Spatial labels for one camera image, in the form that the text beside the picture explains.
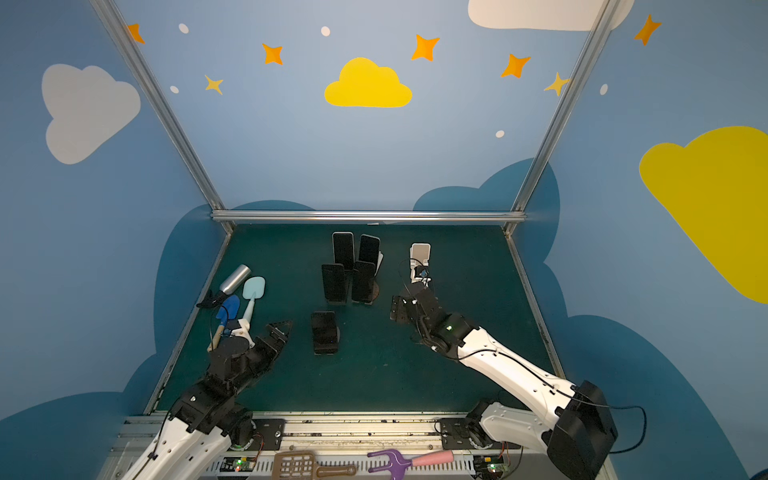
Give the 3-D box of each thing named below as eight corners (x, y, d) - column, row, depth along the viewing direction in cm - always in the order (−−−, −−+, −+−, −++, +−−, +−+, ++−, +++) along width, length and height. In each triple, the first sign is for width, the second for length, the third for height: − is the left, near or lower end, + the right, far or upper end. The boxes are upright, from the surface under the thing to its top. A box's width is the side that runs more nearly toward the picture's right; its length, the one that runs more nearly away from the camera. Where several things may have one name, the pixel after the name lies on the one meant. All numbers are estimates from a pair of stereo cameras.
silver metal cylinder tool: (201, 308, 99) (197, 304, 96) (245, 268, 110) (242, 263, 108) (209, 313, 98) (205, 309, 95) (253, 272, 109) (250, 267, 106)
